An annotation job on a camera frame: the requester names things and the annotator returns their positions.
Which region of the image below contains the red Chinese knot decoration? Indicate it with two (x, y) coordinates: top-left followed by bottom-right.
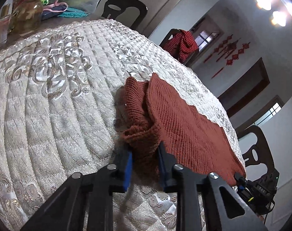
(203, 34), (250, 79)

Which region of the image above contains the dark wooden chair with garment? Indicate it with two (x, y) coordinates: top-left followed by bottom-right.
(159, 28), (200, 64)

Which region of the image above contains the teal woven basket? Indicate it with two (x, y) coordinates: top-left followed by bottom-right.
(57, 7), (89, 18)

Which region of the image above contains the rust red knit sweater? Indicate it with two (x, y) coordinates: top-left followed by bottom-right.
(122, 73), (246, 186)

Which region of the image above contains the red black checked garment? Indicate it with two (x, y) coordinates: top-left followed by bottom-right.
(162, 29), (200, 64)

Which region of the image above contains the cream quilted bedspread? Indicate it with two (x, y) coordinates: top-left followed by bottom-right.
(0, 18), (245, 231)

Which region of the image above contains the glass jar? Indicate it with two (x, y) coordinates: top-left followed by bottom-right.
(9, 0), (43, 34)

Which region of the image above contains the dark wooden chair right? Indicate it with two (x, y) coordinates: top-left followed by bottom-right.
(238, 125), (275, 172)

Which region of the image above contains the pink blue pouch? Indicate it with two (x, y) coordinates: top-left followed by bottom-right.
(41, 1), (68, 21)

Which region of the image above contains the dark wooden chair left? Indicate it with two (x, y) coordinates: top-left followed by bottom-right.
(100, 0), (148, 30)

